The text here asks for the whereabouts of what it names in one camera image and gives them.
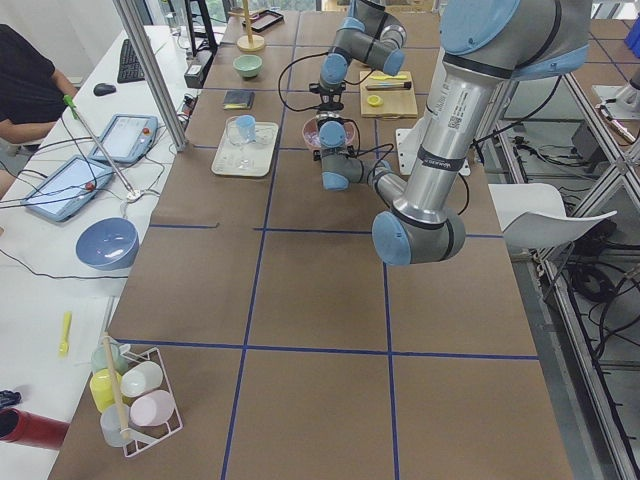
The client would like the blue bowl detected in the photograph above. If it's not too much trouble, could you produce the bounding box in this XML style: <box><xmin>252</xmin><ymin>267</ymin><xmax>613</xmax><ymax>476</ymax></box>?
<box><xmin>75</xmin><ymin>217</ymin><xmax>139</xmax><ymax>271</ymax></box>

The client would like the metal rod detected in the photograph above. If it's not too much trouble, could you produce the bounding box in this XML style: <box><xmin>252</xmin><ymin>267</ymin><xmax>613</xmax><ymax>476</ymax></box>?
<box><xmin>365</xmin><ymin>81</ymin><xmax>412</xmax><ymax>91</ymax></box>

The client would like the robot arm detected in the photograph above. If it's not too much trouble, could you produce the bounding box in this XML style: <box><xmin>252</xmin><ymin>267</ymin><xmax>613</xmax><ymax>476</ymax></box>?
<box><xmin>311</xmin><ymin>1</ymin><xmax>592</xmax><ymax>265</ymax></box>
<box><xmin>309</xmin><ymin>1</ymin><xmax>407</xmax><ymax>112</ymax></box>

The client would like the black mouse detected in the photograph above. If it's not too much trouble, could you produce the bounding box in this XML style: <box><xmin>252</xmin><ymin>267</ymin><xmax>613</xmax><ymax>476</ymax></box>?
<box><xmin>93</xmin><ymin>83</ymin><xmax>117</xmax><ymax>97</ymax></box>

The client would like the white wire cup rack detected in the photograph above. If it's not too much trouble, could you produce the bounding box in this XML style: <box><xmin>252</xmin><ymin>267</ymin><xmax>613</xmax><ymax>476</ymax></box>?
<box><xmin>89</xmin><ymin>335</ymin><xmax>183</xmax><ymax>458</ymax></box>

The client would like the light blue cup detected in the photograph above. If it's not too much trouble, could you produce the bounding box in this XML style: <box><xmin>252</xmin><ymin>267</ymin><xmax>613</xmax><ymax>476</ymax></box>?
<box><xmin>235</xmin><ymin>115</ymin><xmax>256</xmax><ymax>143</ymax></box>

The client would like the black keyboard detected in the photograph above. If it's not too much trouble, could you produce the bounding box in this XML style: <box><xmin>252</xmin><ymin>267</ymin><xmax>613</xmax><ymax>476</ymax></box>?
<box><xmin>117</xmin><ymin>38</ymin><xmax>145</xmax><ymax>84</ymax></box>

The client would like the person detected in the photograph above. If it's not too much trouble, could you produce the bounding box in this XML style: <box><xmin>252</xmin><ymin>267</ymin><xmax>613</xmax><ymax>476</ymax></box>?
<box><xmin>0</xmin><ymin>23</ymin><xmax>79</xmax><ymax>199</ymax></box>

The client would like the grey folded cloth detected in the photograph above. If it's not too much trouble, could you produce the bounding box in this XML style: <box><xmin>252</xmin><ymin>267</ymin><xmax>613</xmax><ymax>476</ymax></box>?
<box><xmin>223</xmin><ymin>90</ymin><xmax>255</xmax><ymax>108</ymax></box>

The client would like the teach pendant far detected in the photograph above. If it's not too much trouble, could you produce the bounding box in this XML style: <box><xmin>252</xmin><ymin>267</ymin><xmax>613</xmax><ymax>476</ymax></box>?
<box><xmin>99</xmin><ymin>114</ymin><xmax>159</xmax><ymax>165</ymax></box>

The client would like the red cylinder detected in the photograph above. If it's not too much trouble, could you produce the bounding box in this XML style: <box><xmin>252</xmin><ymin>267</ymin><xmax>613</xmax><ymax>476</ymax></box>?
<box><xmin>1</xmin><ymin>408</ymin><xmax>69</xmax><ymax>450</ymax></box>

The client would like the cream bear tray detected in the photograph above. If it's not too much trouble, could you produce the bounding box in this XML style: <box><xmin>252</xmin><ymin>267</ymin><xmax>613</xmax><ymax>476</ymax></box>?
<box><xmin>211</xmin><ymin>117</ymin><xmax>279</xmax><ymax>177</ymax></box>

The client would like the pile of clear ice cubes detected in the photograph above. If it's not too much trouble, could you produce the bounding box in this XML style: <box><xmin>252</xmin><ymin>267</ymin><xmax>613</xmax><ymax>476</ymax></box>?
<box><xmin>302</xmin><ymin>121</ymin><xmax>320</xmax><ymax>151</ymax></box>

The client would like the yellow sponge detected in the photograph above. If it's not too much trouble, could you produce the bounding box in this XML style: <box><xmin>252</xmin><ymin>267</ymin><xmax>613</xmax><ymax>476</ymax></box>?
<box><xmin>223</xmin><ymin>104</ymin><xmax>251</xmax><ymax>110</ymax></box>

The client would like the wooden stand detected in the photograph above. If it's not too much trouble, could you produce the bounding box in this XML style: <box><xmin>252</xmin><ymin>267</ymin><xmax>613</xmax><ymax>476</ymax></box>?
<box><xmin>236</xmin><ymin>0</ymin><xmax>266</xmax><ymax>53</ymax></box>

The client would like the pink bowl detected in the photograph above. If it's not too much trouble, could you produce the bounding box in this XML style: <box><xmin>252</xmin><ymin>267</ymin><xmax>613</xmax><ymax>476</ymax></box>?
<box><xmin>302</xmin><ymin>117</ymin><xmax>356</xmax><ymax>150</ymax></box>

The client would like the green bowl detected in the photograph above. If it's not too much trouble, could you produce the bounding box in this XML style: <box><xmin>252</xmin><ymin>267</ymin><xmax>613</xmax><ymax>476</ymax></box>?
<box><xmin>233</xmin><ymin>54</ymin><xmax>263</xmax><ymax>79</ymax></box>

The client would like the aluminium frame post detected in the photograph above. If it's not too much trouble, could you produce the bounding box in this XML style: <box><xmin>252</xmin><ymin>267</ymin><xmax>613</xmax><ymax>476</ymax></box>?
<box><xmin>113</xmin><ymin>0</ymin><xmax>187</xmax><ymax>152</ymax></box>

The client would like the lemon slice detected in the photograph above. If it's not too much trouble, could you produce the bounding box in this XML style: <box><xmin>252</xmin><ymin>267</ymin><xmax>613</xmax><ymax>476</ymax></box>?
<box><xmin>366</xmin><ymin>95</ymin><xmax>384</xmax><ymax>108</ymax></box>

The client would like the wooden cutting board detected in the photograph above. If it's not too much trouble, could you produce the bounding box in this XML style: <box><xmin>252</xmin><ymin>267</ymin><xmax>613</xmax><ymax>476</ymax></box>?
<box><xmin>359</xmin><ymin>71</ymin><xmax>418</xmax><ymax>118</ymax></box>

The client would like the teach pendant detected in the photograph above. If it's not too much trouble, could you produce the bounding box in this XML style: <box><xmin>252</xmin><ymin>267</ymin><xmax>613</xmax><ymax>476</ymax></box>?
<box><xmin>99</xmin><ymin>114</ymin><xmax>159</xmax><ymax>165</ymax></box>
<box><xmin>21</xmin><ymin>155</ymin><xmax>114</xmax><ymax>222</ymax></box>

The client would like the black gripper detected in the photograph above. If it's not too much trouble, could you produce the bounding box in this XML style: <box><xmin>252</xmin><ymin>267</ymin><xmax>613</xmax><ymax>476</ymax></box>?
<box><xmin>309</xmin><ymin>82</ymin><xmax>346</xmax><ymax>111</ymax></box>
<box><xmin>313</xmin><ymin>145</ymin><xmax>357</xmax><ymax>162</ymax></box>

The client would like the yellow plastic knife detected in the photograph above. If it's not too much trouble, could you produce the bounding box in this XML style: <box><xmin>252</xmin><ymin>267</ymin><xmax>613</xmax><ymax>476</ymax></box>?
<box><xmin>370</xmin><ymin>75</ymin><xmax>408</xmax><ymax>82</ymax></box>

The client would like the teach pendant near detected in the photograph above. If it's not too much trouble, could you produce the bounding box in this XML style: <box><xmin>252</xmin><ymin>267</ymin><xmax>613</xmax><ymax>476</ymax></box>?
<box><xmin>21</xmin><ymin>155</ymin><xmax>114</xmax><ymax>222</ymax></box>

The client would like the clear wine glass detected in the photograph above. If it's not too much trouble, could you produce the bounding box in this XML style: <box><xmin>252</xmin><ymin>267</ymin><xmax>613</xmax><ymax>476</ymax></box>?
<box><xmin>225</xmin><ymin>116</ymin><xmax>267</xmax><ymax>176</ymax></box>

